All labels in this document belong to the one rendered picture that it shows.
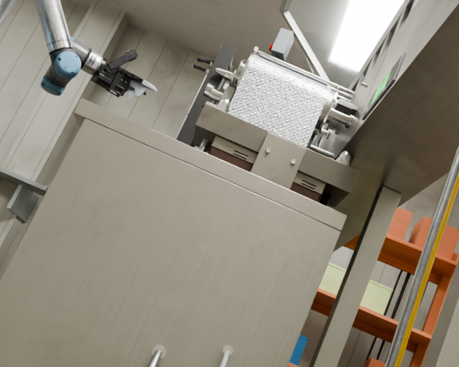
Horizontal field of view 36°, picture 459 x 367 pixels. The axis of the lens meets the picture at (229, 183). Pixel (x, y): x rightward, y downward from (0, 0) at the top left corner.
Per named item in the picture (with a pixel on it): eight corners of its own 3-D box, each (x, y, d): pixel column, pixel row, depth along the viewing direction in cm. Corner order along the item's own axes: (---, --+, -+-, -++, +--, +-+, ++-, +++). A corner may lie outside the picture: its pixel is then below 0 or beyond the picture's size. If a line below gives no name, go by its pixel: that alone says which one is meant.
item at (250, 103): (213, 139, 188) (240, 80, 192) (294, 175, 187) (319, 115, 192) (213, 138, 187) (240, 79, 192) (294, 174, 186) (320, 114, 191)
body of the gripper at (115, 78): (120, 98, 239) (88, 80, 235) (132, 76, 241) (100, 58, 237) (124, 97, 232) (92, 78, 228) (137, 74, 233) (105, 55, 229)
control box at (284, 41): (267, 57, 266) (277, 36, 268) (284, 62, 264) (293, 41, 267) (267, 48, 259) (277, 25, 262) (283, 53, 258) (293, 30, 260)
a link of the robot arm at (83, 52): (46, 56, 230) (59, 34, 232) (77, 73, 233) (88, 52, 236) (52, 49, 223) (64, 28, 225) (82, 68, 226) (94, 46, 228)
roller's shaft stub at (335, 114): (323, 121, 200) (329, 108, 201) (347, 130, 200) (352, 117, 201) (327, 116, 196) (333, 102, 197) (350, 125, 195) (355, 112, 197)
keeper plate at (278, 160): (248, 175, 165) (267, 134, 168) (288, 192, 165) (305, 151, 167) (250, 172, 162) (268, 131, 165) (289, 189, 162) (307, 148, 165)
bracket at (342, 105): (334, 109, 201) (336, 103, 202) (352, 117, 201) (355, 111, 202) (337, 103, 197) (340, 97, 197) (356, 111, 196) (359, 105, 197)
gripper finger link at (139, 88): (150, 103, 232) (127, 93, 234) (159, 88, 233) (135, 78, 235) (147, 100, 229) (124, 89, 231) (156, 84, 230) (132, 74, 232)
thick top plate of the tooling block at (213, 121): (193, 145, 182) (202, 124, 184) (334, 207, 181) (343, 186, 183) (194, 124, 167) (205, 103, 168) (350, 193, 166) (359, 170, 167)
